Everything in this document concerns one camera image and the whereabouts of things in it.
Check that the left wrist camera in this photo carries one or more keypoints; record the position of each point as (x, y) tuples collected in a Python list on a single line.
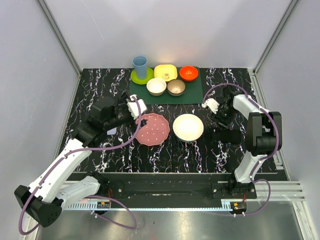
[(136, 106)]

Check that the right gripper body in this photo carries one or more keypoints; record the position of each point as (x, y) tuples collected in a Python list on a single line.
[(225, 114)]

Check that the orange red bowl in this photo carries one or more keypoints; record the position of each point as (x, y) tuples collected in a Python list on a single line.
[(188, 73)]

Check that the brown small bowl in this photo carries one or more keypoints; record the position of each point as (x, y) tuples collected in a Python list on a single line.
[(176, 87)]

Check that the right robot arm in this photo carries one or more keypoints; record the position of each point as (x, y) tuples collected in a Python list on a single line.
[(262, 139)]

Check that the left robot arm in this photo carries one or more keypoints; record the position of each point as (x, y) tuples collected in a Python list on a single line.
[(44, 199)]

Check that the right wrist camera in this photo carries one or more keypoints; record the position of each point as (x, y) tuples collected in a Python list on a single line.
[(211, 104)]

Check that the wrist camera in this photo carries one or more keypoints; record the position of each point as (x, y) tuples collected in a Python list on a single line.
[(211, 104), (136, 106)]

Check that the cream small bowl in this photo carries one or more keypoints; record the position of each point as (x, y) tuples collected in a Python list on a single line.
[(156, 86)]

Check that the large white bowl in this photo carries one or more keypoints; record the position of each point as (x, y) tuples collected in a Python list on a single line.
[(188, 127)]

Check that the yellow square dish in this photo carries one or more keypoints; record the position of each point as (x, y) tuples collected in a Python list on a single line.
[(167, 72)]

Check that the left aluminium frame post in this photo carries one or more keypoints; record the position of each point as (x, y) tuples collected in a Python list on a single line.
[(43, 6)]

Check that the aluminium frame post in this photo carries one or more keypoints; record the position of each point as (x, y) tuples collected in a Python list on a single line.
[(276, 33), (43, 6)]

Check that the pink dotted plate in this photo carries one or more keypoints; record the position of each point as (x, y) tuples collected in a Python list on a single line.
[(155, 131)]

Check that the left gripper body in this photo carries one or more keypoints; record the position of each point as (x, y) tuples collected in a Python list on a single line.
[(131, 117)]

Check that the blue plastic cup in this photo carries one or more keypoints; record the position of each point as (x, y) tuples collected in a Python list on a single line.
[(140, 66)]

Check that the lime green saucer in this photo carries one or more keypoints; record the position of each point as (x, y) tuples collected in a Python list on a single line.
[(136, 80)]

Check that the right aluminium frame post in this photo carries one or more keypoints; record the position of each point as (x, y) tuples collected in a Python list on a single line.
[(276, 33)]

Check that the phone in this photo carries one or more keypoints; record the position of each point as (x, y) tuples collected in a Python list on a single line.
[(112, 131)]

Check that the aluminium front rail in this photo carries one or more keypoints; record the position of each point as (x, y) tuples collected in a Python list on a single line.
[(272, 192)]

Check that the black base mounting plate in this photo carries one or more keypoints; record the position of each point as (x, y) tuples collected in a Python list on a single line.
[(160, 190)]

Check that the dark green mat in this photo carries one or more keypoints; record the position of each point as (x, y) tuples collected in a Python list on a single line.
[(192, 95)]

